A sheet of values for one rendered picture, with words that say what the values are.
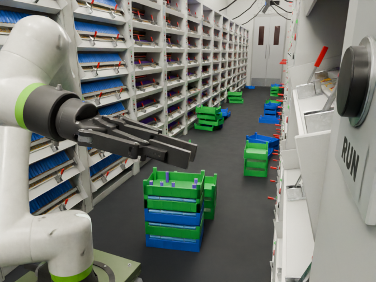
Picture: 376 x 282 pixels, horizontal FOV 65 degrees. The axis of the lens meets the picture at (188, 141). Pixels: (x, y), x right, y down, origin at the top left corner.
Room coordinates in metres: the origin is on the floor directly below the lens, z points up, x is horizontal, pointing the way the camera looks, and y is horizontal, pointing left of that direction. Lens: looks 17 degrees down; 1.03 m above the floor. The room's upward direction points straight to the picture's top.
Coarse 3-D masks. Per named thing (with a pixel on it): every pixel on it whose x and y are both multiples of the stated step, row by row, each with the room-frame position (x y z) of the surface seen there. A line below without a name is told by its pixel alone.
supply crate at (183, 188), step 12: (156, 168) 1.58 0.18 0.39; (144, 180) 1.40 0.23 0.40; (156, 180) 1.57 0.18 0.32; (180, 180) 1.56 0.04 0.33; (192, 180) 1.55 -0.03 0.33; (204, 180) 1.54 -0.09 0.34; (144, 192) 1.40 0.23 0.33; (156, 192) 1.39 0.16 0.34; (168, 192) 1.38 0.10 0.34; (180, 192) 1.36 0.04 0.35; (192, 192) 1.35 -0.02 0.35
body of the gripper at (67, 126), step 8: (64, 104) 0.49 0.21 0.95; (72, 104) 0.49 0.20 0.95; (80, 104) 0.49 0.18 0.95; (88, 104) 0.50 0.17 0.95; (64, 112) 0.48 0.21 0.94; (72, 112) 0.48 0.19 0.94; (80, 112) 0.48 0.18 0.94; (88, 112) 0.50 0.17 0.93; (96, 112) 0.53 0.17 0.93; (56, 120) 0.48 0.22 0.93; (64, 120) 0.48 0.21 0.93; (72, 120) 0.47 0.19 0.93; (80, 120) 0.48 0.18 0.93; (88, 120) 0.49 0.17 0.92; (56, 128) 0.48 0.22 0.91; (64, 128) 0.48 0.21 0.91; (72, 128) 0.47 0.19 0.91; (80, 128) 0.46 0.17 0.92; (88, 128) 0.46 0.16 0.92; (96, 128) 0.47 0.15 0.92; (104, 128) 0.47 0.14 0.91; (64, 136) 0.49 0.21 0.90; (72, 136) 0.48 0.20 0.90
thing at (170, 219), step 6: (144, 210) 1.40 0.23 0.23; (150, 216) 1.39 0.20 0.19; (156, 216) 1.39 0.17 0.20; (162, 216) 1.38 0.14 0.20; (168, 216) 1.38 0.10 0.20; (174, 216) 1.37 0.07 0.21; (180, 216) 1.36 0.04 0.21; (186, 216) 1.36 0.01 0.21; (198, 216) 1.35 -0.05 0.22; (156, 222) 1.39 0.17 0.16; (162, 222) 1.38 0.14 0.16; (168, 222) 1.38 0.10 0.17; (174, 222) 1.37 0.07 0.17; (180, 222) 1.37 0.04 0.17; (186, 222) 1.36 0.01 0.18; (192, 222) 1.35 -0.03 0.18; (198, 222) 1.35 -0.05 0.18
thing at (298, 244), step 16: (288, 160) 0.68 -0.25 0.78; (288, 176) 0.64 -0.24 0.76; (288, 208) 0.49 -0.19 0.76; (304, 208) 0.48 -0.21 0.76; (288, 224) 0.44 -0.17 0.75; (304, 224) 0.43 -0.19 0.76; (288, 240) 0.39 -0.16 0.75; (304, 240) 0.38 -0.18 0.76; (288, 256) 0.36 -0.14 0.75; (304, 256) 0.35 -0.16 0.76; (288, 272) 0.32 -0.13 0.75
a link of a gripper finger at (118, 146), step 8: (88, 136) 0.44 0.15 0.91; (96, 136) 0.43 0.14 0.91; (104, 136) 0.43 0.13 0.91; (112, 136) 0.44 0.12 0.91; (80, 144) 0.43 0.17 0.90; (88, 144) 0.44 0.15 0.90; (96, 144) 0.44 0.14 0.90; (104, 144) 0.43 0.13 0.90; (112, 144) 0.43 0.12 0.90; (120, 144) 0.43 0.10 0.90; (128, 144) 0.42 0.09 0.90; (136, 144) 0.42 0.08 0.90; (112, 152) 0.43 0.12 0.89; (120, 152) 0.43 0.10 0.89; (128, 152) 0.42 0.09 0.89
